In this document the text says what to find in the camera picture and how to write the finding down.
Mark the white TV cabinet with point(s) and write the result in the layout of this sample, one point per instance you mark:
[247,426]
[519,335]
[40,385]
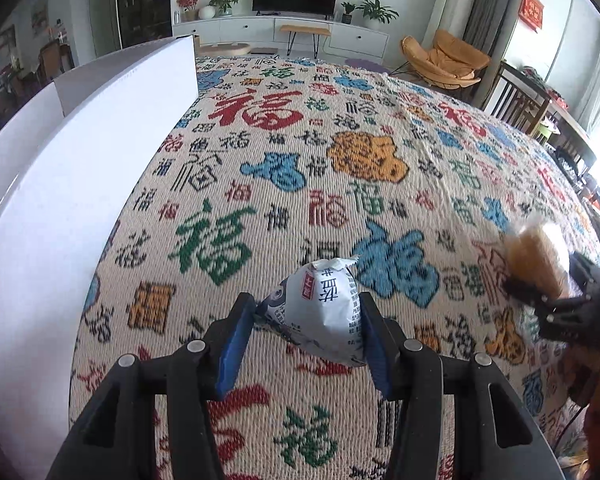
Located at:
[347,41]

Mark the white standing air conditioner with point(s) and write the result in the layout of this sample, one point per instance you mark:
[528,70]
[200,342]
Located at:
[449,15]

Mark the green potted plant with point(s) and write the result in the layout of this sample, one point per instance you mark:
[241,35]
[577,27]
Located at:
[375,14]
[224,7]

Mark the white foam board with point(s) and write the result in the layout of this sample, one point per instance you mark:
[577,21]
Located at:
[69,160]

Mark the orange lounge chair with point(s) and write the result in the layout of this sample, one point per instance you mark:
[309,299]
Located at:
[450,63]

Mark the dark wooden chair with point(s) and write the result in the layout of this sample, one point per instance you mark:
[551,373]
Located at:
[517,99]

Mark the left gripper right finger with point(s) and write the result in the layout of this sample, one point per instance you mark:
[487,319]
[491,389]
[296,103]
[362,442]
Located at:
[495,436]

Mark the green potted plant left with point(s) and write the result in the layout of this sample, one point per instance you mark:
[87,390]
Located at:
[224,7]

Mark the white blue snack pouch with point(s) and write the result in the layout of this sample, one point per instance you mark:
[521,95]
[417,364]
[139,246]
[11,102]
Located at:
[317,308]

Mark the bagged bread loaf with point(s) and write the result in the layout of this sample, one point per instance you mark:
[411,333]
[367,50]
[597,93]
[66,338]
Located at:
[537,260]

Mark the green potted plant right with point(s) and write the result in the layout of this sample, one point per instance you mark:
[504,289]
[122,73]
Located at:
[375,14]

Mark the wooden bench stool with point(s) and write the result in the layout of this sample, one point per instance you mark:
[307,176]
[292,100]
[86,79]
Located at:
[316,33]

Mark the red flower arrangement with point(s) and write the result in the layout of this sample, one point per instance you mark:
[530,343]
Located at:
[187,9]

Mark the red wall hanging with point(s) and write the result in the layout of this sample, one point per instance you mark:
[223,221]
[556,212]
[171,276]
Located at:
[531,13]

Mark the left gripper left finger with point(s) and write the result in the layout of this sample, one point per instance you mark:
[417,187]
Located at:
[114,436]

